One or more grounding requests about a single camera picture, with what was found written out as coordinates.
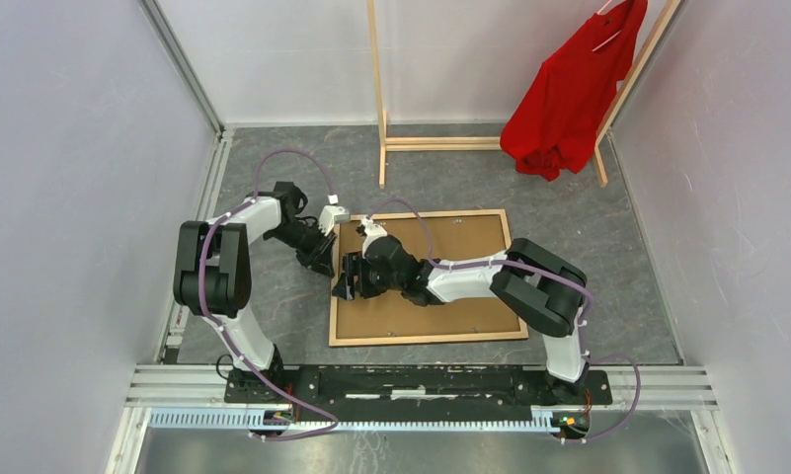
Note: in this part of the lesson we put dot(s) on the wooden picture frame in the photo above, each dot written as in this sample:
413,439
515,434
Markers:
428,339

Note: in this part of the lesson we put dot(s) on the red t-shirt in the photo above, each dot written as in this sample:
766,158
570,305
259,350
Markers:
554,126

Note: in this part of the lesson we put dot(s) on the aluminium rail frame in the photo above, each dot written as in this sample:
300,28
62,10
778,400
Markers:
663,419

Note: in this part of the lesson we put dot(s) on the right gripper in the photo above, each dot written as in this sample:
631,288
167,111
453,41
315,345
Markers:
353,264

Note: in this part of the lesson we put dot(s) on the wooden clothes rack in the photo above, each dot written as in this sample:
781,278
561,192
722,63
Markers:
392,144

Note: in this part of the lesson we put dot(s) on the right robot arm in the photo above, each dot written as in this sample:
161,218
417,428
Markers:
545,292

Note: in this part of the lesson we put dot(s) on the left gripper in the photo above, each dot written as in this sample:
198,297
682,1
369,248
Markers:
320,258

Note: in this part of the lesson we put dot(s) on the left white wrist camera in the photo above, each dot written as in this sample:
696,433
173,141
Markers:
332,214

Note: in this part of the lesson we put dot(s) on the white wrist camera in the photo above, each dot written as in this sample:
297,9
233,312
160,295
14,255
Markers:
332,214
369,231

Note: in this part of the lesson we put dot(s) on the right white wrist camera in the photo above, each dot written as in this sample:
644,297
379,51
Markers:
369,231

